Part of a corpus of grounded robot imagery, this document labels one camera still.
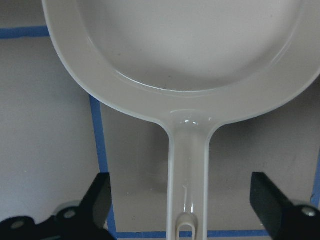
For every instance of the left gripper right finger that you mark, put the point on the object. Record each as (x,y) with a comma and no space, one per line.
(282,218)

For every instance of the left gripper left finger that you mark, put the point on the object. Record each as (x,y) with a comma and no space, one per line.
(83,222)

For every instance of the beige plastic dustpan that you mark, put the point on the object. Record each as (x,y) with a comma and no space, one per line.
(190,66)

